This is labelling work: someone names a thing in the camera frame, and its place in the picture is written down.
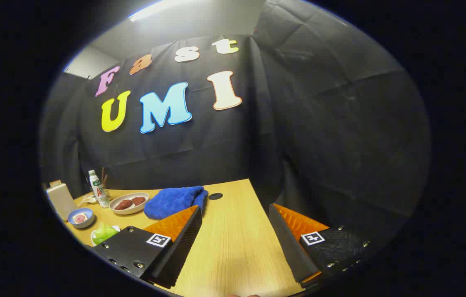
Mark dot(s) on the dark red meat slice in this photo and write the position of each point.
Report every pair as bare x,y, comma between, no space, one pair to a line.
123,204
138,201

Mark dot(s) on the black backdrop cloth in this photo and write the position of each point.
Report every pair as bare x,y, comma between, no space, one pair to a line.
319,123

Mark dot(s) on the white square plate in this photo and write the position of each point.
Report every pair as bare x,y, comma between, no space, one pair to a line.
115,227

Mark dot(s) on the round pink ham slice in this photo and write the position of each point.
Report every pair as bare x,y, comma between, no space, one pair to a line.
80,218

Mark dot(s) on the blue round plate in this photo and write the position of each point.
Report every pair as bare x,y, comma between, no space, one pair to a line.
85,225

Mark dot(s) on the cream toaster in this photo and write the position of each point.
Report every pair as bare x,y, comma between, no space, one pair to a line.
61,200

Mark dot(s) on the white bread slice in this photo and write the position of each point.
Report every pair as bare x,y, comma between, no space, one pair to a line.
74,218

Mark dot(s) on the green lettuce leaf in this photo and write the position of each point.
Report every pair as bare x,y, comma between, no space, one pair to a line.
104,233

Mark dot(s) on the blue towel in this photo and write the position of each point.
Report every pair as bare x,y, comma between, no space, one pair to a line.
173,201

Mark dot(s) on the black table grommet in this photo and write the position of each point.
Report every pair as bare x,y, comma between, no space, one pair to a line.
215,196

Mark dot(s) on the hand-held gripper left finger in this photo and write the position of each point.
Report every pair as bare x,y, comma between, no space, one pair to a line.
183,243

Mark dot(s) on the beige round plate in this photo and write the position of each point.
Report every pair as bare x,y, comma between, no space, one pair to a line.
133,209

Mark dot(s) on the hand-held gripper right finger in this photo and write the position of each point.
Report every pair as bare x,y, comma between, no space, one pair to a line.
288,243

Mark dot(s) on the white bottle with green cap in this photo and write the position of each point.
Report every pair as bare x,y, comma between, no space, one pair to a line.
99,189

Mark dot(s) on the white divided condiment dish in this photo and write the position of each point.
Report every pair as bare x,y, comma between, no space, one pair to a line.
89,200

